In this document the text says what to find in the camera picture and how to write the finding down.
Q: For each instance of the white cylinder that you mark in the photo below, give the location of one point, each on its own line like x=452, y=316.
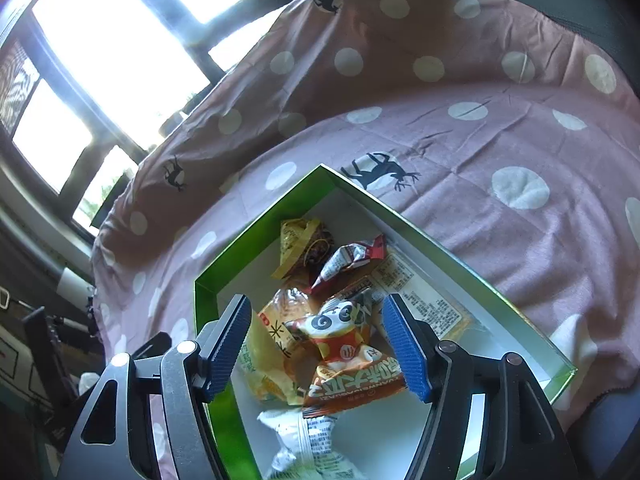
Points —
x=75, y=285

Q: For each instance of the pink polka dot blanket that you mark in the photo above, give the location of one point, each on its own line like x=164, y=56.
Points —
x=450, y=110

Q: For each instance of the olive yellow snack packet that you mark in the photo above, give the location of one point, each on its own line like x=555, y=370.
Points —
x=295, y=245

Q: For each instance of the window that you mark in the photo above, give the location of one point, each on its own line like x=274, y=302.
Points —
x=125, y=35

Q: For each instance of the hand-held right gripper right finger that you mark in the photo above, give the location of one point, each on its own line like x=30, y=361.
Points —
x=407, y=350

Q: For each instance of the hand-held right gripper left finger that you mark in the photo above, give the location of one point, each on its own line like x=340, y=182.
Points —
x=227, y=350

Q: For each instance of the orange panda snack packet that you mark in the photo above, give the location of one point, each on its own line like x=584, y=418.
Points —
x=345, y=360

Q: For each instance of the white silver snack packet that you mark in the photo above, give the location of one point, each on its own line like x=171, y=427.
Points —
x=300, y=435

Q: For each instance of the green cardboard box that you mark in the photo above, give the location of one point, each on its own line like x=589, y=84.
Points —
x=250, y=245

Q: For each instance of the red edged silver snack packet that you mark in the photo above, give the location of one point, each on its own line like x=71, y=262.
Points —
x=345, y=260

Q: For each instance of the large orange snack packet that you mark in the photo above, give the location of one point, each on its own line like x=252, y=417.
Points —
x=272, y=355

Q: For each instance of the yellow biscuit packet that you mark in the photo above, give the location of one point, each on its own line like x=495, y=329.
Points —
x=430, y=305

